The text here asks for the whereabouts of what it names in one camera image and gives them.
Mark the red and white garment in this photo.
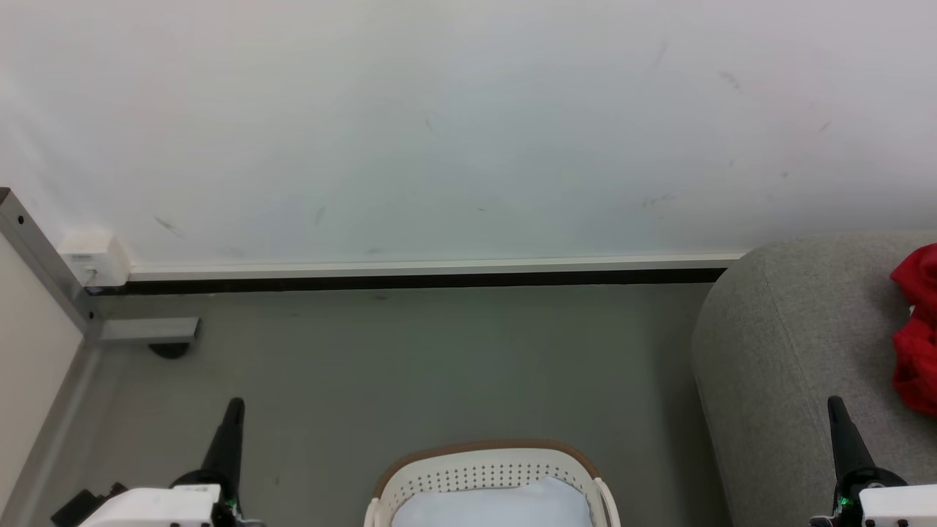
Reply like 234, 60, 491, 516
889, 243, 937, 418

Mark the white baseboard strip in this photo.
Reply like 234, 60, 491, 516
127, 253, 744, 283

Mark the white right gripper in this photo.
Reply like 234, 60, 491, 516
826, 395, 937, 527

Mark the white wall socket box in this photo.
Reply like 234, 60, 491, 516
58, 230, 133, 288

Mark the white perforated laundry basket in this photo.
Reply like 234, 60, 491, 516
363, 438, 622, 527

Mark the pale blue clothing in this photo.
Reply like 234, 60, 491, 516
391, 475, 594, 527

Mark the grey fabric sofa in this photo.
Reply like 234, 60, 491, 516
691, 232, 937, 527

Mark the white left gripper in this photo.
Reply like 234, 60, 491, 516
76, 397, 247, 527

